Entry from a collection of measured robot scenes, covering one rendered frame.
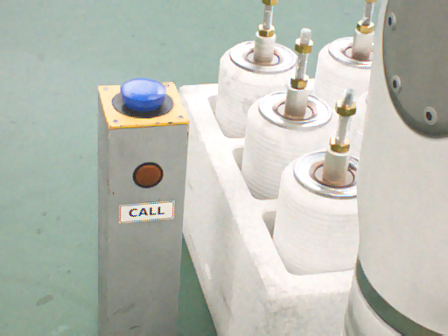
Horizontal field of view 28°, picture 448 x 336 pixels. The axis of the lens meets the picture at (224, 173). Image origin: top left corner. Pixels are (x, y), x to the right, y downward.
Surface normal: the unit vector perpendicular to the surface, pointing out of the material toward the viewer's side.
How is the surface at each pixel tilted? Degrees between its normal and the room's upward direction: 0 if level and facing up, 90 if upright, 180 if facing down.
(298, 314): 90
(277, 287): 0
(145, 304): 90
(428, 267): 91
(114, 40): 0
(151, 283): 90
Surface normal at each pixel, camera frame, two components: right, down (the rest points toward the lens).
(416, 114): -0.91, 0.22
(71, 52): 0.07, -0.83
